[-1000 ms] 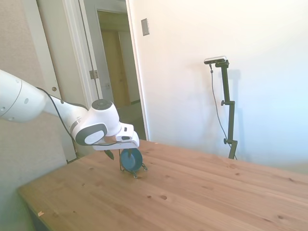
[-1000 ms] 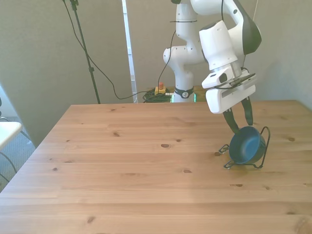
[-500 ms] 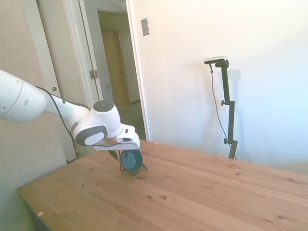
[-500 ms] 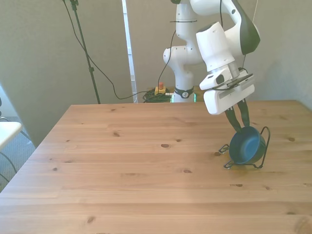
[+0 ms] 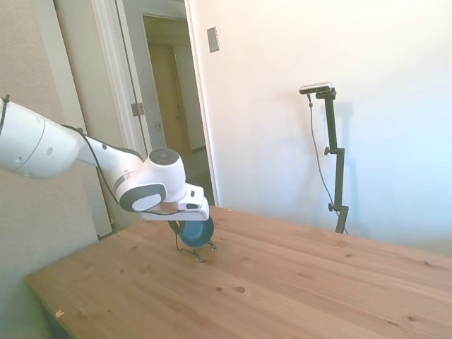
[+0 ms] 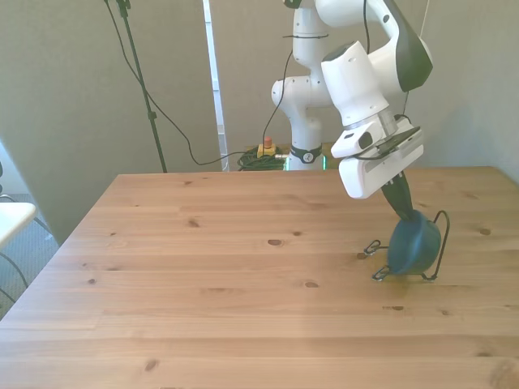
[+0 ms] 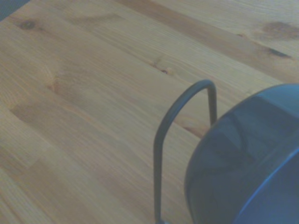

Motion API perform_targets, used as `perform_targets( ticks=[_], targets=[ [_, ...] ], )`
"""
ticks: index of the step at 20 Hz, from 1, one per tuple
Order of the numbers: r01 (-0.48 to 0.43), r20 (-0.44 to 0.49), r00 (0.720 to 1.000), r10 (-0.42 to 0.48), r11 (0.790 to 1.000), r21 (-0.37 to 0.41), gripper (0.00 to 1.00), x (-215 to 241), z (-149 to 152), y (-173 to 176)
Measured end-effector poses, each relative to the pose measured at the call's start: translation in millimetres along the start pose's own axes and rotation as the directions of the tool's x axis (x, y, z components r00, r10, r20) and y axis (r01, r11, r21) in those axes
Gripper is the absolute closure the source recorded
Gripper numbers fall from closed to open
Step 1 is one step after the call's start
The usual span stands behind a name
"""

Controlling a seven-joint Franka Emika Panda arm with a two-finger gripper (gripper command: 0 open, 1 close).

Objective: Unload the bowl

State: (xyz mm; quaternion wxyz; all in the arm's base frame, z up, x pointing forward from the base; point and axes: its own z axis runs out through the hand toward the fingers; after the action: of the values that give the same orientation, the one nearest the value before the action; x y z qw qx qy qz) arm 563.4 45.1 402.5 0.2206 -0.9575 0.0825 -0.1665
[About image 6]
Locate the white vertical divider strip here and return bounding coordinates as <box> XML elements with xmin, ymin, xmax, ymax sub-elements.
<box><xmin>202</xmin><ymin>0</ymin><xmax>229</xmax><ymax>172</ymax></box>

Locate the black wire dish rack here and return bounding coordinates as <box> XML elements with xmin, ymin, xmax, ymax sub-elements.
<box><xmin>362</xmin><ymin>208</ymin><xmax>452</xmax><ymax>282</ymax></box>

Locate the black stand cable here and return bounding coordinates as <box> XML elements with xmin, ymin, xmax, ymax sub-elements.
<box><xmin>105</xmin><ymin>0</ymin><xmax>260</xmax><ymax>167</ymax></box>

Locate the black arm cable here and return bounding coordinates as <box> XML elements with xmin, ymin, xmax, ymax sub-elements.
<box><xmin>261</xmin><ymin>48</ymin><xmax>294</xmax><ymax>143</ymax></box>

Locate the green coiled cable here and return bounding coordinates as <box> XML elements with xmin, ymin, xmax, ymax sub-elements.
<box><xmin>236</xmin><ymin>149</ymin><xmax>288</xmax><ymax>173</ymax></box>

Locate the white chair seat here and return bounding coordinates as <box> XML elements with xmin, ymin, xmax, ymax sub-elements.
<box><xmin>0</xmin><ymin>202</ymin><xmax>38</xmax><ymax>249</ymax></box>

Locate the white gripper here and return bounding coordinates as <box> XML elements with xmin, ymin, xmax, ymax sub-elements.
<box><xmin>337</xmin><ymin>129</ymin><xmax>425</xmax><ymax>224</ymax></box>

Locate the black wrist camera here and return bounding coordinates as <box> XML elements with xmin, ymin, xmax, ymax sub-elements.
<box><xmin>366</xmin><ymin>126</ymin><xmax>422</xmax><ymax>157</ymax></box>

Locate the yellow emergency stop box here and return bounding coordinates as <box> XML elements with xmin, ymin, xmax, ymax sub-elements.
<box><xmin>256</xmin><ymin>136</ymin><xmax>278</xmax><ymax>160</ymax></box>

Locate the black camera stand pole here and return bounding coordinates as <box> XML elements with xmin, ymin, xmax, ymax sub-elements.
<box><xmin>103</xmin><ymin>0</ymin><xmax>169</xmax><ymax>173</ymax></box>

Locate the blue ceramic bowl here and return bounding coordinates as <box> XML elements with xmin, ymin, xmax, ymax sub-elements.
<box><xmin>386</xmin><ymin>210</ymin><xmax>443</xmax><ymax>276</ymax></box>

